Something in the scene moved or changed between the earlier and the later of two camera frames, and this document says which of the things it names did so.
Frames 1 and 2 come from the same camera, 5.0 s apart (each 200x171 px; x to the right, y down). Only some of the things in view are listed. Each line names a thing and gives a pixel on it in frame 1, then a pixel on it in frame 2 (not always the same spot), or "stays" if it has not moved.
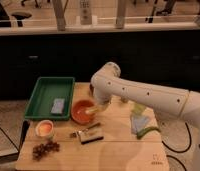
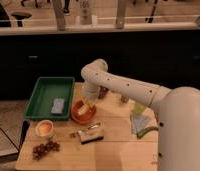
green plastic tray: (51, 98) stays
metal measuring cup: (124, 100) stays
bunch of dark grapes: (40, 150) stays
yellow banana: (93, 110) -> (82, 109)
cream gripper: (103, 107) -> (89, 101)
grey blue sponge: (58, 105) stays
